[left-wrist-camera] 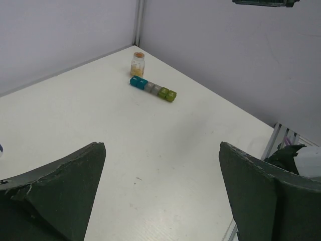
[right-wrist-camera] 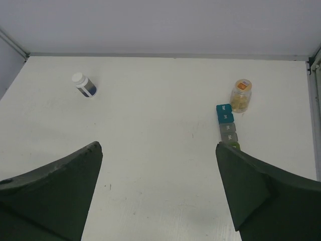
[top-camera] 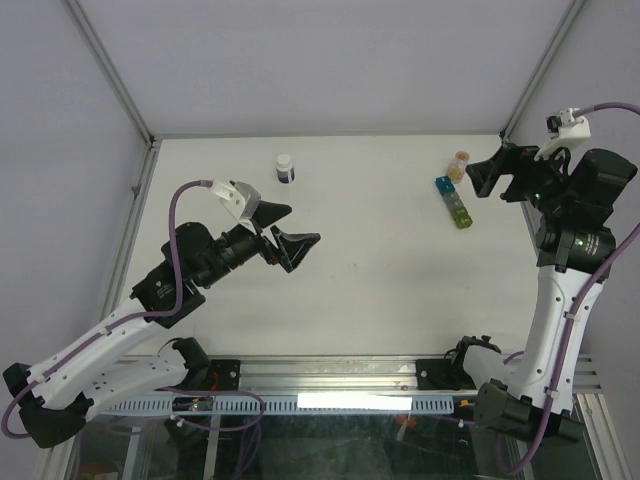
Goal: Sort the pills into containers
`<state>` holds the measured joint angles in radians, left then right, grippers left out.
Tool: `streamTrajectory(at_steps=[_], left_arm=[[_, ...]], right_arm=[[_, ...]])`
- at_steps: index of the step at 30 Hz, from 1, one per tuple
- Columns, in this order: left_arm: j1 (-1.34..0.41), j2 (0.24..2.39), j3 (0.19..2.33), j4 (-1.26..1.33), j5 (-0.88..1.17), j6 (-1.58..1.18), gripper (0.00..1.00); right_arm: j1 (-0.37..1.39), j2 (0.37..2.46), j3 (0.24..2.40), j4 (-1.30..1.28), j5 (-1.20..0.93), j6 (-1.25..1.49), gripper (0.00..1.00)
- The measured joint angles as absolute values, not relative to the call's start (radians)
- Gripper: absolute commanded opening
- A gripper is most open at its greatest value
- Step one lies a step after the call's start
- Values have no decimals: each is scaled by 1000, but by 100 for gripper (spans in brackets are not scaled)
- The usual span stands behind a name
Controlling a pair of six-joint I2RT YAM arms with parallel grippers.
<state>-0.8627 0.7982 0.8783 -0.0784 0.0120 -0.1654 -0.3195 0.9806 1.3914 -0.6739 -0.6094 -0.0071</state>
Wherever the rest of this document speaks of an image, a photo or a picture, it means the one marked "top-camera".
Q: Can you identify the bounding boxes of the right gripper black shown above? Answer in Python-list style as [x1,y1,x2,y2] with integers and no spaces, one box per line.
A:
[466,141,575,217]

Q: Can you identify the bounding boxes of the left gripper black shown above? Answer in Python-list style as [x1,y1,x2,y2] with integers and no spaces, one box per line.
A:
[198,202,320,289]

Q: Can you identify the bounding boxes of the clear jar orange pills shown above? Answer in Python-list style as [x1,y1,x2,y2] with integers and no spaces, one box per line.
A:
[446,151,470,184]

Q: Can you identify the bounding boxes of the weekly pill organizer strip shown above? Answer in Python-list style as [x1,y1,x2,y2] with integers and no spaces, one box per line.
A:
[435,176,473,229]

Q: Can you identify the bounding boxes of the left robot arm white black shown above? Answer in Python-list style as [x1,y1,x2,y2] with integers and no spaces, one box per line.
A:
[3,202,321,449]

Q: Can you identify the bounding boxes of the white blue pill bottle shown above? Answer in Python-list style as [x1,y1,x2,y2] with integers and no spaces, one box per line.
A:
[276,154,295,184]

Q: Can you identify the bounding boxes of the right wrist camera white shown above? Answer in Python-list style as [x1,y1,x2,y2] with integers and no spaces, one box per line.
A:
[534,108,591,160]

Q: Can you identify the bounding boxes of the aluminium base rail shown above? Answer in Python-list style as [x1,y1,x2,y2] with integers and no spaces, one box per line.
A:
[114,354,599,397]

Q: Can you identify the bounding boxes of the white slotted cable duct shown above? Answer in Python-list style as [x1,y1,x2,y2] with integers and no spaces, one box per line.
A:
[105,393,454,417]

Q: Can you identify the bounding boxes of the right aluminium frame post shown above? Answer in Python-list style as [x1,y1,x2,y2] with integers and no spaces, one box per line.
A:
[499,0,587,141]

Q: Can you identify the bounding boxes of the aluminium frame post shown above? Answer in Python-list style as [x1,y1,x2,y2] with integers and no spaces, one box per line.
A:
[499,0,587,141]
[62,0,156,146]

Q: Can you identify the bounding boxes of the left aluminium frame post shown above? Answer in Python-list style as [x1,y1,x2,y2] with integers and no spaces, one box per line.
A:
[62,0,156,146]

